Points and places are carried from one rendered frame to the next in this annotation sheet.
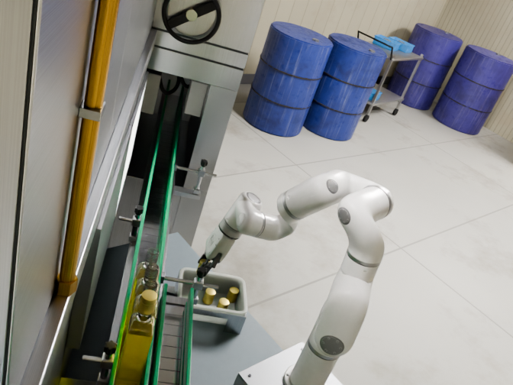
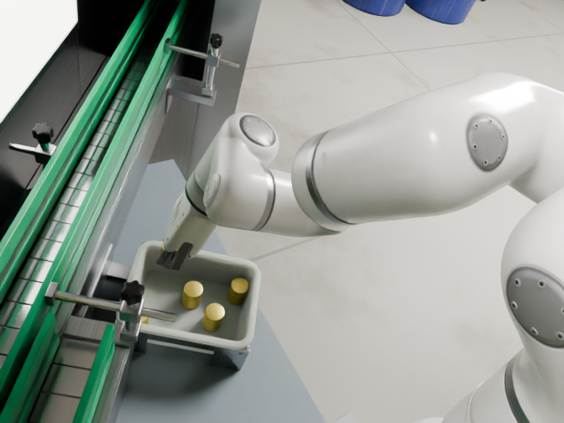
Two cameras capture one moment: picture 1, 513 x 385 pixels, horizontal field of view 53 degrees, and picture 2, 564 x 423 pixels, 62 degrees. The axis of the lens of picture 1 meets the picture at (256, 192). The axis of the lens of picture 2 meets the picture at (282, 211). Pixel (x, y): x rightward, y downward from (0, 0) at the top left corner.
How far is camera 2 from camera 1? 0.96 m
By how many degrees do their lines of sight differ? 18
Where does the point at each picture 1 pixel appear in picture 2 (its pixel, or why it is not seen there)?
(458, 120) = not seen: outside the picture
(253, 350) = (260, 406)
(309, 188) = (395, 143)
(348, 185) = (541, 134)
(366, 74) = not seen: outside the picture
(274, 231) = (298, 220)
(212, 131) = not seen: outside the picture
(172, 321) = (70, 388)
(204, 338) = (169, 379)
